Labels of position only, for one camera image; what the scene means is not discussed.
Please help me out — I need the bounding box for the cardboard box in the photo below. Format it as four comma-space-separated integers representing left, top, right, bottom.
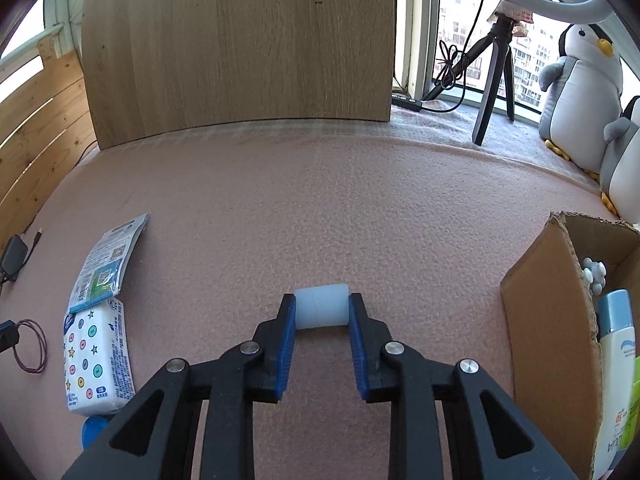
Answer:
500, 211, 640, 480

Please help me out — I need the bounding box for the white bottle with blue cap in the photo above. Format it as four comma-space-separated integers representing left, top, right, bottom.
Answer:
592, 289, 640, 480

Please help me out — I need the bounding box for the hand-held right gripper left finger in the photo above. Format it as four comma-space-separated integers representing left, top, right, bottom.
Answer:
62, 293, 298, 480

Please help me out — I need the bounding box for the purple cord loop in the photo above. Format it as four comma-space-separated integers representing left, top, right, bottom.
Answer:
11, 319, 48, 374

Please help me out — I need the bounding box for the large penguin plush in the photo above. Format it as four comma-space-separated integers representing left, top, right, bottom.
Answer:
537, 22, 626, 173

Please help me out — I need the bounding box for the blue-grey ball massage roller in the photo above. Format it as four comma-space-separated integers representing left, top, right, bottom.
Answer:
581, 257, 608, 295

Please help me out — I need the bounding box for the dotted white tissue pack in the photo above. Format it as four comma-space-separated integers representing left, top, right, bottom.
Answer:
62, 296, 137, 417

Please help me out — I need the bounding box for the grey fleece blanket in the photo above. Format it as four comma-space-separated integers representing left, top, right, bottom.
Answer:
390, 102, 601, 186

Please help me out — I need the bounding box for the black USB-C cable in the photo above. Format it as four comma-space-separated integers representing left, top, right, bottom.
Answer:
22, 228, 45, 261

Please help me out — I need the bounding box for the green package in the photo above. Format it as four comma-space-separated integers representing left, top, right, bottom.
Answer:
631, 355, 640, 441

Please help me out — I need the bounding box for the black tripod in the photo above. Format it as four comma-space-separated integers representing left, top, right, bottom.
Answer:
420, 7, 531, 147

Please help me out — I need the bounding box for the pine slat panel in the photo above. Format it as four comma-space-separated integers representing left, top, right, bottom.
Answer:
0, 22, 98, 241

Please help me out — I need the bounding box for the small penguin plush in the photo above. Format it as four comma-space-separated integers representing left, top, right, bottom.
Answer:
597, 95, 640, 223

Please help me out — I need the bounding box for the black power adapter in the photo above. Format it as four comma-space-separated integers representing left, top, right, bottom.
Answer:
0, 235, 31, 283

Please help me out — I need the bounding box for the light oak board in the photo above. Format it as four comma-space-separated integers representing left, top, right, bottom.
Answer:
80, 0, 397, 151

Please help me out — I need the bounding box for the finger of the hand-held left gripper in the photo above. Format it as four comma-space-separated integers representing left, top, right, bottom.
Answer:
0, 319, 20, 353

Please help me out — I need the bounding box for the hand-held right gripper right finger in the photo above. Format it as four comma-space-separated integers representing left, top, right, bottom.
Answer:
347, 292, 578, 480

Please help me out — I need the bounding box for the grey printed packet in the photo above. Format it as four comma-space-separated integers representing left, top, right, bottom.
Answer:
67, 212, 151, 315

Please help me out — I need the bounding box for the translucent white cylinder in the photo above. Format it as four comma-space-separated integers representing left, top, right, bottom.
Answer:
294, 283, 350, 331

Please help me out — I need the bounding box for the black light cable with controller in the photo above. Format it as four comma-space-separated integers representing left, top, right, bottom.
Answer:
391, 0, 523, 113

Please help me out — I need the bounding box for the dark blue round item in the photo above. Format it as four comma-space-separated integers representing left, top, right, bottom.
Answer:
81, 415, 117, 450

